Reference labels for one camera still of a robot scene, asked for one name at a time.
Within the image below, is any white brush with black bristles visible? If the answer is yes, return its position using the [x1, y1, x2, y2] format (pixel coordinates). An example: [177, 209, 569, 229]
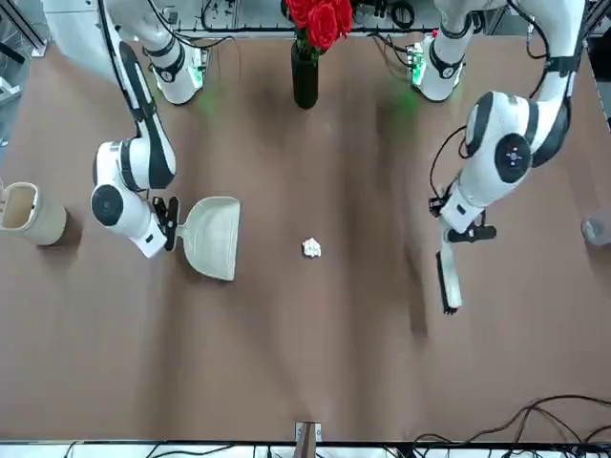
[434, 237, 465, 317]

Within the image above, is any pale plastic dustpan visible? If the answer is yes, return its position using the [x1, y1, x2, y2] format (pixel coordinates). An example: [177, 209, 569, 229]
[175, 196, 242, 282]

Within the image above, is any beige swing-lid bin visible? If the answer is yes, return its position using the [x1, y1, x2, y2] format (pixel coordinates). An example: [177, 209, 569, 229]
[0, 181, 69, 247]

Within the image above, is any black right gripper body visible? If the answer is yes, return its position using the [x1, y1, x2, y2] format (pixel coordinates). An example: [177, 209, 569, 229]
[152, 195, 180, 252]

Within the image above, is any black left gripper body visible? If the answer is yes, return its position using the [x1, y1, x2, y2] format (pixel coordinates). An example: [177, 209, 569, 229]
[445, 222, 498, 245]

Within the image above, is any aluminium frame post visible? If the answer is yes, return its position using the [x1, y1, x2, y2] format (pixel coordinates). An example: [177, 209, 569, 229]
[294, 420, 323, 458]

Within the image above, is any long black table cable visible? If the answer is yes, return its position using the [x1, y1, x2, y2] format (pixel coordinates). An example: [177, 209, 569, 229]
[412, 394, 611, 449]

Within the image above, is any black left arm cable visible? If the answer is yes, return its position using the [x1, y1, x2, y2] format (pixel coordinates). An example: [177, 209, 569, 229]
[428, 124, 483, 204]

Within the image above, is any black vase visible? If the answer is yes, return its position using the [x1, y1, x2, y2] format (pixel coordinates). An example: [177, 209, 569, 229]
[291, 40, 320, 111]

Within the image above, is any red rose bouquet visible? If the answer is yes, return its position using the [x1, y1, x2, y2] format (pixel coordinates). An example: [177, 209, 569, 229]
[280, 0, 355, 61]

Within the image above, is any white paper ball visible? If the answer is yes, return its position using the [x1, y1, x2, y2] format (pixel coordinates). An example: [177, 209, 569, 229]
[301, 236, 325, 260]

